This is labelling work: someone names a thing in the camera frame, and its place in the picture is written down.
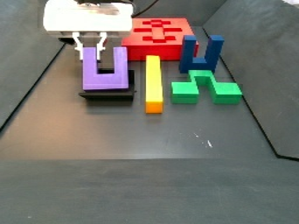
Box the purple U-shaped block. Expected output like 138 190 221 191
83 47 129 90

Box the green zigzag block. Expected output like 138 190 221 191
172 70 244 104

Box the blue U-shaped block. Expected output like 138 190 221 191
180 35 225 74

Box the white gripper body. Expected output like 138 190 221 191
43 0 134 38

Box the red board with cutouts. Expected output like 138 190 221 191
122 17 194 61

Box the black fixture holder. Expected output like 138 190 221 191
79 70 137 102

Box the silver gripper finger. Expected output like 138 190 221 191
97 32 109 61
73 31 83 60

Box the yellow long bar block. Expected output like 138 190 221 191
145 55 165 114

